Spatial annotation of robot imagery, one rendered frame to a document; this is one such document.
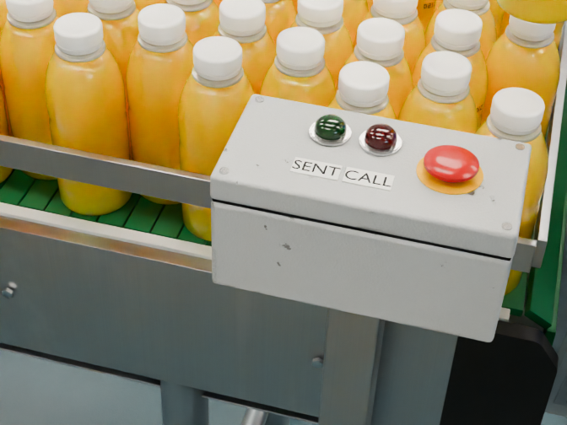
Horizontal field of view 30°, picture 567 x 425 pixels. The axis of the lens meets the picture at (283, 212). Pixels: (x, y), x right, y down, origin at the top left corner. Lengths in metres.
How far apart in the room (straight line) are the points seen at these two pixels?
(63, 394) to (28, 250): 1.04
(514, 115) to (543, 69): 0.14
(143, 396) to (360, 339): 1.21
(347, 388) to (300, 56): 0.26
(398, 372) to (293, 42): 0.30
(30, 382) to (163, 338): 1.05
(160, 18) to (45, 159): 0.16
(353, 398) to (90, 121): 0.31
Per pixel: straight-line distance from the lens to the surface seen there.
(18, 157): 0.94
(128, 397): 1.98
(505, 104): 0.81
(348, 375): 0.83
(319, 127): 0.72
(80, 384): 2.01
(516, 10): 0.82
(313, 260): 0.71
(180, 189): 0.89
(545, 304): 0.92
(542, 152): 0.83
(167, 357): 1.01
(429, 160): 0.69
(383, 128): 0.72
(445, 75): 0.83
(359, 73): 0.82
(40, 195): 1.00
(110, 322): 1.01
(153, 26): 0.87
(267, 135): 0.72
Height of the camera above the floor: 1.54
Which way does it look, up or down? 41 degrees down
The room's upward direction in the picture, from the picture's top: 2 degrees clockwise
